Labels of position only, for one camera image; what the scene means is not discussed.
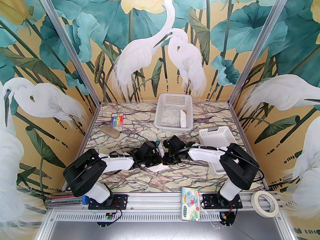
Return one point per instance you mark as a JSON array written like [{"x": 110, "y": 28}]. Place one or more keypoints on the teal plastic spoon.
[{"x": 158, "y": 144}]

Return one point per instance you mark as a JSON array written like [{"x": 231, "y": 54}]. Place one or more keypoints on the narrow white perforated tray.
[{"x": 215, "y": 136}]

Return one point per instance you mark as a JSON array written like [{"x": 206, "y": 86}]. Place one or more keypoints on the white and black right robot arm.
[{"x": 240, "y": 166}]

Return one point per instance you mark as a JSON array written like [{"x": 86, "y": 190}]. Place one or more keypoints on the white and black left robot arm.
[{"x": 82, "y": 174}]

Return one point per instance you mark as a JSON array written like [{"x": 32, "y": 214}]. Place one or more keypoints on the masking tape roll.
[{"x": 256, "y": 205}]

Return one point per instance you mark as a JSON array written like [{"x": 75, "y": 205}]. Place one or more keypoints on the white plastic bottle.
[{"x": 183, "y": 120}]

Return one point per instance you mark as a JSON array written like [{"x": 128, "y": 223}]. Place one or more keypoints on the beige stone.
[{"x": 110, "y": 132}]

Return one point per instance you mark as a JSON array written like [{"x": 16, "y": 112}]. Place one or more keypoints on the elephant print tissue pack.
[{"x": 190, "y": 204}]

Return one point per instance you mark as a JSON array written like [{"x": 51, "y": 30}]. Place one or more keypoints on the pack of coloured markers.
[{"x": 117, "y": 120}]

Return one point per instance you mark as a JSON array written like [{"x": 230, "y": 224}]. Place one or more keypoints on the large white perforated basket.
[{"x": 172, "y": 101}]

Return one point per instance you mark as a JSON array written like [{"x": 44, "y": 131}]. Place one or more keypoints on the perforated metal panel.
[{"x": 150, "y": 217}]

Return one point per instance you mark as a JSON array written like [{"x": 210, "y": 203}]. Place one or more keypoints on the small green circuit board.
[{"x": 109, "y": 216}]

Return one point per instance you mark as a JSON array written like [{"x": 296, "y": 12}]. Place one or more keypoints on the yellow power connector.
[{"x": 225, "y": 216}]

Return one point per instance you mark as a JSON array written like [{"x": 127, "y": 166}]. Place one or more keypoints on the clear tube with blue cap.
[{"x": 62, "y": 200}]

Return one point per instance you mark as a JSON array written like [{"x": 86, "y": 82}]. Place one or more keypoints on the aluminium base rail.
[{"x": 155, "y": 201}]

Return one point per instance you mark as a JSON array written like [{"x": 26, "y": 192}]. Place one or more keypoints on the aluminium frame post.
[
  {"x": 260, "y": 44},
  {"x": 67, "y": 44}
]

